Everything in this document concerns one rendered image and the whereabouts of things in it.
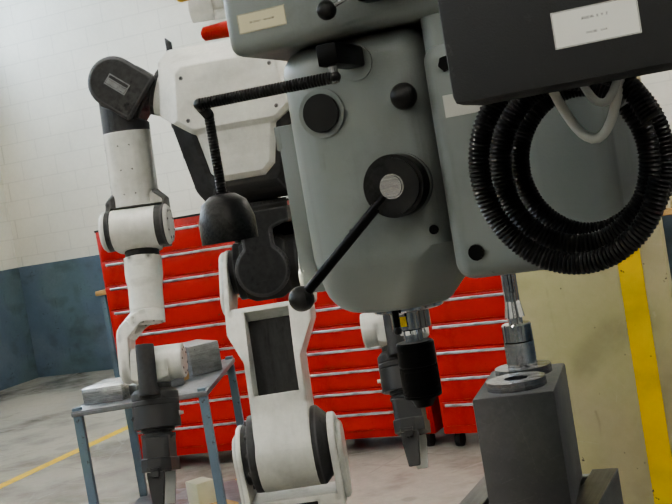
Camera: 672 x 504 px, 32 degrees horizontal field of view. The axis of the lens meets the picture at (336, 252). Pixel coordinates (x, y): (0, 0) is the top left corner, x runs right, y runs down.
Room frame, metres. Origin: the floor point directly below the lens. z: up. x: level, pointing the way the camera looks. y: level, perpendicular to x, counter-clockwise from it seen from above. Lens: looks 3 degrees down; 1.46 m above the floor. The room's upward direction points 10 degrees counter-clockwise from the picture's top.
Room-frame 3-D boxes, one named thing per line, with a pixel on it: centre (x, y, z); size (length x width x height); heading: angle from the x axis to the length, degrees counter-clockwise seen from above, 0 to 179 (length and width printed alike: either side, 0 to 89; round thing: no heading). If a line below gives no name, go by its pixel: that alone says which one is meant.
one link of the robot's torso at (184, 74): (2.30, 0.13, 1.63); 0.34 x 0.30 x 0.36; 85
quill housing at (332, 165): (1.43, -0.08, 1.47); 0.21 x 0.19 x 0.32; 157
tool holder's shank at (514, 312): (1.85, -0.26, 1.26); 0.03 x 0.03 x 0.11
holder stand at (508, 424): (1.80, -0.25, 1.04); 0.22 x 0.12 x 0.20; 164
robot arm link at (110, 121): (2.29, 0.35, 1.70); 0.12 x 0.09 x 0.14; 176
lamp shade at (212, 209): (1.49, 0.13, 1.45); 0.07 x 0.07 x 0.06
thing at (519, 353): (1.85, -0.26, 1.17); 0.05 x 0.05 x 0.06
